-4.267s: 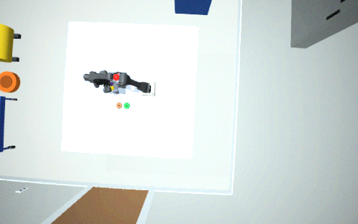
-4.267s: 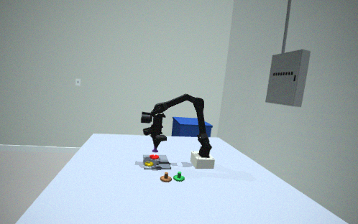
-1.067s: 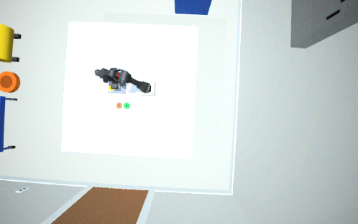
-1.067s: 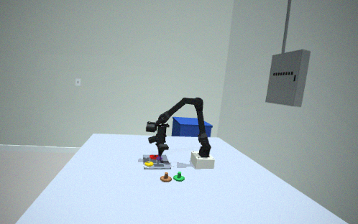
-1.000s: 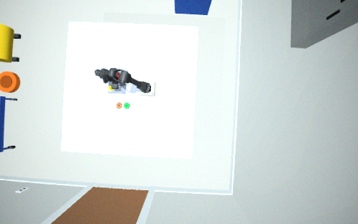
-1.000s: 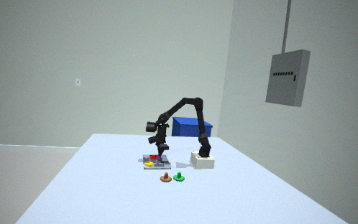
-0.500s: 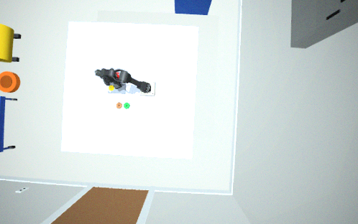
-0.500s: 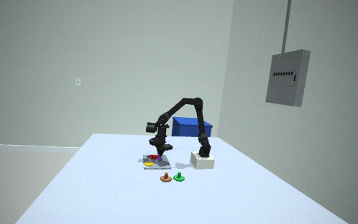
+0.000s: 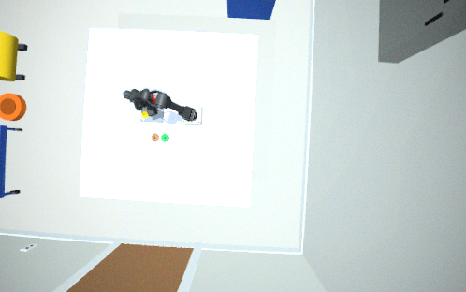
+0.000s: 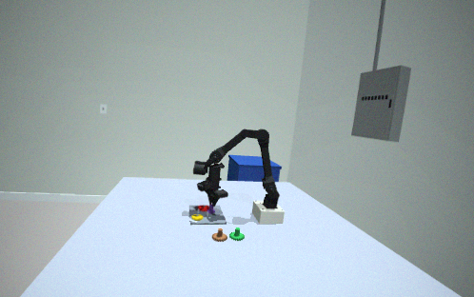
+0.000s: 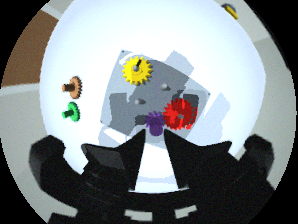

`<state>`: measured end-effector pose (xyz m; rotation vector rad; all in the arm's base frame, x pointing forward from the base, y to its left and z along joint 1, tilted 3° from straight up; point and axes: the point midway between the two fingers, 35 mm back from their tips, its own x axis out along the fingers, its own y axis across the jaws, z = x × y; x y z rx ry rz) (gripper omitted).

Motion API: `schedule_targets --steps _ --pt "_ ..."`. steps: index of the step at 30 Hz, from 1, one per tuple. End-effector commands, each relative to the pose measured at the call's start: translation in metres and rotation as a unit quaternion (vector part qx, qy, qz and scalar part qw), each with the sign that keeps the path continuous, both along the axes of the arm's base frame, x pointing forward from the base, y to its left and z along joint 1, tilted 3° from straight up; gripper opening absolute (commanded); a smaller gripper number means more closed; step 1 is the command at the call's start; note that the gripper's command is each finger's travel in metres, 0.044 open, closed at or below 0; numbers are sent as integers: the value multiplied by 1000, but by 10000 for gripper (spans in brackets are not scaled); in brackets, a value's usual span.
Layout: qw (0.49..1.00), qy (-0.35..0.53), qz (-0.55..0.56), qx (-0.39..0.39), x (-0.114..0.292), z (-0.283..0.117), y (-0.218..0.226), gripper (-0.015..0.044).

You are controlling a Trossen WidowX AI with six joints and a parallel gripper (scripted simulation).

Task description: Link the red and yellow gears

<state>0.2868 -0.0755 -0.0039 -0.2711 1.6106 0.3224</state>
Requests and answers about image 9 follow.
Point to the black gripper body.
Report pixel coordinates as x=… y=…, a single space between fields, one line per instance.
x=151 y=109

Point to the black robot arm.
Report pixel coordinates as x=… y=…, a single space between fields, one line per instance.
x=162 y=101

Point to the green gear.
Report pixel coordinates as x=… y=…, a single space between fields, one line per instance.
x=164 y=137

